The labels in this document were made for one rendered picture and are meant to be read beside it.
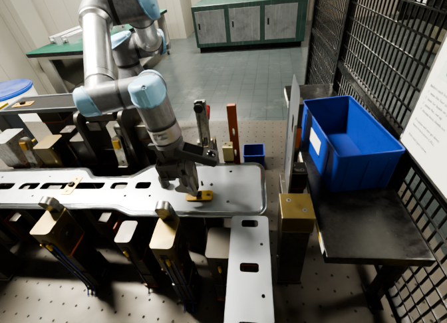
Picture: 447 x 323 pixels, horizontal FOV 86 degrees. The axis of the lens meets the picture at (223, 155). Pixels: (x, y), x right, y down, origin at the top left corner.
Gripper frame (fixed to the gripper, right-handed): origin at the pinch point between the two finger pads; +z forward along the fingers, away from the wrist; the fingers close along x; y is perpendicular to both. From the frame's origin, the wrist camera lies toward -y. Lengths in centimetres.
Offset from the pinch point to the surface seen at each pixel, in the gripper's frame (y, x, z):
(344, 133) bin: -49, -26, 5
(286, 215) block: -25.1, 10.9, -0.7
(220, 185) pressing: -6.0, -4.5, 3.3
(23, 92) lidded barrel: 229, -172, 12
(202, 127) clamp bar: -0.9, -19.9, -9.5
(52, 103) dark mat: 65, -37, -20
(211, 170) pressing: -2.3, -11.7, 2.9
